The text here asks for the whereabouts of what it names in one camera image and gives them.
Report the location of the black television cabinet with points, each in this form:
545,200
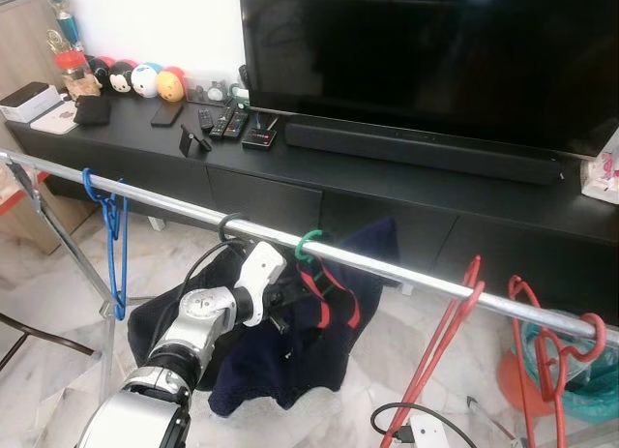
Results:
290,192

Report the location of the navy shirt with red trim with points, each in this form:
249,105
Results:
290,371

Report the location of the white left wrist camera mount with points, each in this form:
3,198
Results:
261,269

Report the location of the silver metal clothes rack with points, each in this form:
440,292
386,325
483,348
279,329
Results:
406,274

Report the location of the black soundbar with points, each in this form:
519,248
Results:
416,150

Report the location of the black phone stand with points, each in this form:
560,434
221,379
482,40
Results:
191,140

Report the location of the black flat screen television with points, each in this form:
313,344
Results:
406,51

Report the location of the black wallet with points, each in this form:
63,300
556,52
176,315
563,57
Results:
93,110

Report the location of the red plastic clothes hanger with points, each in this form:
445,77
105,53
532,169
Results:
440,342
527,351

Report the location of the black clothes hanger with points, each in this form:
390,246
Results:
224,221

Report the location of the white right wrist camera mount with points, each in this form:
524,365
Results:
424,433

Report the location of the black smartphone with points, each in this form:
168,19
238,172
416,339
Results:
166,113

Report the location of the red bin with teal bag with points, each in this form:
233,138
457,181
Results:
590,385

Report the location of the white black box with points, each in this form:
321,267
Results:
29,102

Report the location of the long black remote control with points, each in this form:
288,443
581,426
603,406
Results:
221,122
238,125

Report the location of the pink white tissue box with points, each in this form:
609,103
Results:
602,177

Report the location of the black mouse plush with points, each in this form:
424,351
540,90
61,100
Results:
121,77

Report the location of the white pink booklet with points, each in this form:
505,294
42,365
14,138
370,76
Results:
53,121

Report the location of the light wooden cabinet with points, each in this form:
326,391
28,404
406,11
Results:
24,42

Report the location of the green plastic clothes hanger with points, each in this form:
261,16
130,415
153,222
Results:
308,237

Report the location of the yellow bear plush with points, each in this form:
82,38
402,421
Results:
171,85

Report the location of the black device with red buttons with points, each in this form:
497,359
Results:
259,138

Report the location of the blue plastic clothes hanger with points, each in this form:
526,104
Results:
118,264

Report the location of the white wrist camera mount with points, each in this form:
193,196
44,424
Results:
261,269
424,433

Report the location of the black plush with red bow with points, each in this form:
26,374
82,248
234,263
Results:
99,73

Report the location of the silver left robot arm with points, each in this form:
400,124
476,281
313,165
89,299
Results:
193,317

